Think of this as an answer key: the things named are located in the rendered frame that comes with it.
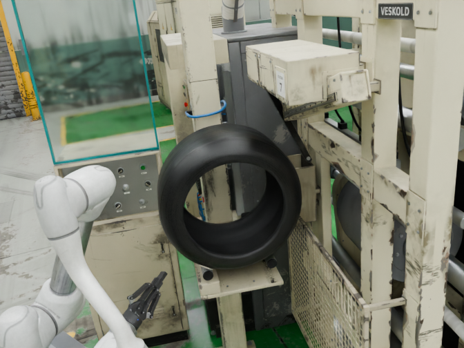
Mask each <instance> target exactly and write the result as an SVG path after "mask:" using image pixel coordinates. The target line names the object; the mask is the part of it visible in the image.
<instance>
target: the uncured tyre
mask: <svg viewBox="0 0 464 348"><path fill-rule="evenodd" d="M238 162H239V163H247V164H253V165H256V166H259V167H261V168H263V169H264V171H265V175H266V183H265V188H264V193H263V194H262V197H261V199H260V201H259V202H258V204H257V205H256V206H255V208H254V209H253V210H252V211H251V212H249V213H248V214H247V215H245V216H244V217H242V218H240V219H239V220H236V221H233V222H228V223H223V224H214V223H210V222H205V221H202V220H200V219H198V218H196V217H195V216H193V215H192V214H191V213H189V212H188V211H187V210H186V208H185V207H184V203H185V201H186V197H187V195H188V194H189V191H190V190H191V188H192V186H193V185H194V183H196V182H197V181H198V180H199V179H200V178H201V176H203V175H204V174H205V173H207V172H209V171H210V170H212V169H214V168H216V167H218V166H221V165H224V164H230V163H238ZM157 201H158V209H159V218H160V222H161V225H162V228H163V230H164V232H165V234H166V236H167V238H168V239H169V241H170V242H171V244H172V245H173V246H174V247H175V248H176V249H177V250H178V251H179V252H180V253H181V254H182V255H183V256H184V257H186V258H188V259H189V260H190V261H192V262H194V263H196V264H200V265H202V266H205V267H208V268H212V269H224V270H227V269H240V268H243V267H248V266H251V265H253V264H256V263H258V262H260V261H262V260H264V259H266V258H267V257H269V256H270V255H272V254H273V253H275V252H276V251H277V250H278V249H279V248H280V247H281V246H282V245H283V244H284V243H285V242H286V241H287V239H288V238H289V236H290V235H291V234H292V232H293V230H294V228H295V226H296V224H297V222H298V218H299V216H300V211H301V206H302V191H301V185H300V180H299V177H298V174H297V171H296V169H295V167H294V165H293V164H292V162H291V161H290V159H289V158H288V157H287V156H286V155H285V154H284V153H283V152H282V151H281V150H280V149H279V148H278V147H277V146H276V145H275V143H274V142H273V141H271V140H270V139H269V138H268V137H267V136H266V135H264V134H263V133H261V132H259V131H258V130H255V129H253V128H250V127H248V126H243V125H239V124H217V125H212V126H207V127H205V128H202V129H199V130H197V131H195V132H194V133H191V134H190V135H188V136H187V137H185V138H184V139H183V140H182V141H181V142H180V143H178V144H177V145H176V146H175V148H174V149H173V150H172V151H171V152H170V153H169V155H168V157H167V158H166V159H165V161H164V163H163V165H162V168H161V171H160V173H159V178H158V182H157Z"/></svg>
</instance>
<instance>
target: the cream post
mask: <svg viewBox="0 0 464 348"><path fill-rule="evenodd" d="M176 2H177V12H178V17H179V23H180V33H181V38H182V48H183V53H184V63H185V69H186V70H185V72H186V78H187V84H188V86H187V87H188V94H189V99H190V103H191V104H190V105H192V111H193V115H203V114H208V113H212V112H215V111H218V110H220V109H221V106H220V94H219V88H218V75H217V68H216V62H215V50H214V43H213V31H212V25H211V13H210V5H209V0H176ZM192 120H193V130H194V132H195V131H198V130H199V129H202V128H205V127H207V126H212V125H217V124H222V113H218V114H215V115H211V116H207V117H200V118H192ZM200 181H201V187H202V197H204V212H205V217H206V222H210V223H214V224H217V223H222V222H230V221H233V213H232V206H231V194H230V188H229V176H228V169H227V164H224V165H221V166H218V167H216V168H214V169H212V170H210V171H209V172H207V173H205V174H204V175H203V176H201V178H200ZM216 300H217V310H218V315H219V321H220V330H221V336H222V346H223V348H247V339H246V332H245V326H244V314H243V306H242V294H241V293H235V294H231V295H227V296H221V297H217V298H216Z"/></svg>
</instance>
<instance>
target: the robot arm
mask: <svg viewBox="0 0 464 348"><path fill-rule="evenodd" d="M115 187H116V179H115V176H114V175H113V173H112V171H111V170H109V169H108V168H106V167H103V166H98V165H93V166H86V167H83V168H81V169H79V170H76V171H74V172H72V173H70V174H69V175H67V176H65V178H62V177H59V176H56V175H47V176H45V177H43V178H41V179H39V180H37V181H36V183H35V185H34V190H33V199H34V205H35V211H36V213H37V217H38V219H39V223H40V225H41V227H42V229H43V231H44V233H45V234H46V237H47V238H48V241H49V242H50V244H51V245H52V247H53V249H54V250H55V251H56V253H57V254H56V258H55V263H54V267H53V270H52V276H51V278H50V279H48V280H46V281H45V282H44V284H43V286H42V288H41V291H40V292H39V294H38V296H37V298H36V299H35V302H34V303H33V304H32V305H31V306H27V305H18V306H15V307H11V308H9V309H7V310H6V311H4V312H3V313H2V314H1V315H0V348H49V346H50V344H51V342H52V340H53V338H54V337H55V336H56V335H57V334H59V333H60V332H62V331H63V330H64V329H65V328H66V327H67V326H68V325H69V324H70V323H71V322H72V321H73V320H74V319H75V318H76V317H77V316H78V315H79V314H80V313H81V311H82V310H83V308H84V305H85V303H86V299H87V301H89V303H90V304H91V305H92V306H93V308H94V309H95V311H96V312H97V313H98V314H99V315H100V316H101V318H102V319H103V320H104V322H105V323H106V324H107V325H108V327H109V328H110V329H109V331H108V333H107V334H106V335H105V336H104V337H103V338H101V339H100V341H99V342H98V343H97V344H96V345H95V347H94V348H148V347H147V346H146V344H145V343H144V341H143V340H142V339H141V338H136V337H135V336H136V335H137V330H138V328H139V326H140V325H141V324H142V321H143V320H145V319H146V318H150V319H152V318H153V313H154V310H155V308H156V306H157V303H158V301H159V299H160V296H161V293H160V292H159V289H160V287H161V286H162V285H163V280H164V279H165V277H166V276H167V272H165V271H161V272H160V274H159V275H158V276H157V277H155V278H154V279H153V281H152V282H151V283H149V282H146V283H144V284H143V285H142V286H141V287H140V288H139V289H138V290H137V291H136V292H135V293H134V294H133V295H130V296H128V297H127V299H128V300H129V303H130V304H129V305H128V308H127V310H126V311H125V312H124V314H123V315H122V314H121V312H120V311H119V309H118V308H117V307H116V306H115V304H114V303H113V301H112V300H111V299H110V298H109V296H108V294H107V293H106V292H105V291H104V289H103V288H102V286H101V285H100V283H98V281H97V280H96V278H95V277H94V275H93V274H92V273H91V271H90V269H89V268H88V265H87V264H86V261H85V258H84V256H85V253H86V249H87V246H88V241H89V238H90V233H91V231H92V227H93V223H94V220H95V219H97V218H98V217H99V216H100V214H101V212H102V211H103V209H104V207H105V205H106V203H107V202H108V201H109V199H110V196H111V195H112V194H113V193H114V190H115ZM142 292H143V294H142V295H141V297H140V298H139V299H138V300H137V301H135V302H133V301H134V300H135V298H137V297H138V296H139V295H140V294H141V293H142ZM149 294H150V295H149ZM149 304H151V305H149ZM149 306H150V307H149ZM148 307H149V309H148ZM147 309H148V313H147Z"/></svg>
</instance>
